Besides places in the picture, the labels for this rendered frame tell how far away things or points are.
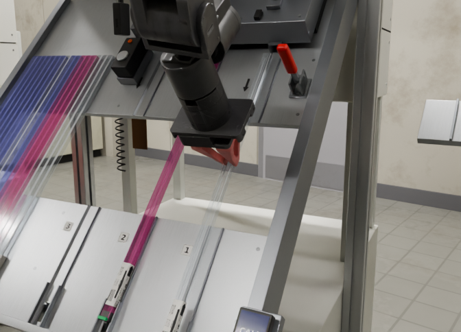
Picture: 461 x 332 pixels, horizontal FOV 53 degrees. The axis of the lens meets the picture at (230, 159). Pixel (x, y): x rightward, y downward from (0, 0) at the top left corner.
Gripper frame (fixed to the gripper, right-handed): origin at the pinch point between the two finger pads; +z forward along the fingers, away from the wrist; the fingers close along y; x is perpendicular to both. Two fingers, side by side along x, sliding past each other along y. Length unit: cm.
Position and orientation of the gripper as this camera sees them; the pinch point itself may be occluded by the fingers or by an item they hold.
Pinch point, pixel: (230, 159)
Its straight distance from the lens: 68.0
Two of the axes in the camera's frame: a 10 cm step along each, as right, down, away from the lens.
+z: 2.8, 6.3, 7.3
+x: -3.2, 7.7, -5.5
